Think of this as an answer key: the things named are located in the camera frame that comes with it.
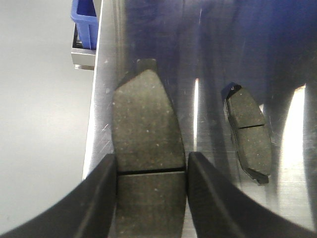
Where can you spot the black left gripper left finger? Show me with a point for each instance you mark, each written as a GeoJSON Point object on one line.
{"type": "Point", "coordinates": [86, 212]}

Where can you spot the stainless steel rack frame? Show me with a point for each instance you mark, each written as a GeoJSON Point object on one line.
{"type": "Point", "coordinates": [82, 58]}

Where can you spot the small blue bin on floor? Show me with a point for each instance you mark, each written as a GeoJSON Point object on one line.
{"type": "Point", "coordinates": [84, 16]}

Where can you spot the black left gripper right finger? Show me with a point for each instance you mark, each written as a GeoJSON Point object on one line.
{"type": "Point", "coordinates": [221, 210]}

